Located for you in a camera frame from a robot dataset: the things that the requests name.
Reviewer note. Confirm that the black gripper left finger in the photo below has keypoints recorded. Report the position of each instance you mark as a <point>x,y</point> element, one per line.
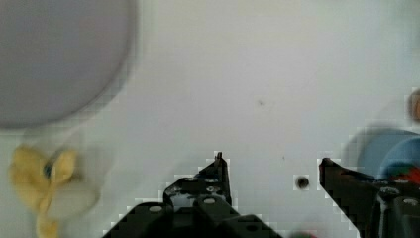
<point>196,207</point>

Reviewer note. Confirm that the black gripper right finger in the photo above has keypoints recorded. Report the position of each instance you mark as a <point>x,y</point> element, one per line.
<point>379,208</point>

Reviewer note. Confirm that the red strawberry in cup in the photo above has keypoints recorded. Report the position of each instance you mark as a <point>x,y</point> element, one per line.
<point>407,172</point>

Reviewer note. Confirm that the blue cup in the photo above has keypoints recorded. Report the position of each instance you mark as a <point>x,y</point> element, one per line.
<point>378,151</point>

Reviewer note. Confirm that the toy orange half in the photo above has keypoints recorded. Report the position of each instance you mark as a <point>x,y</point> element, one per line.
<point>414,106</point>

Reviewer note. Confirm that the round lilac plate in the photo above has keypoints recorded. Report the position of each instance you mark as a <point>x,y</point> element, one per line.
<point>58,56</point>

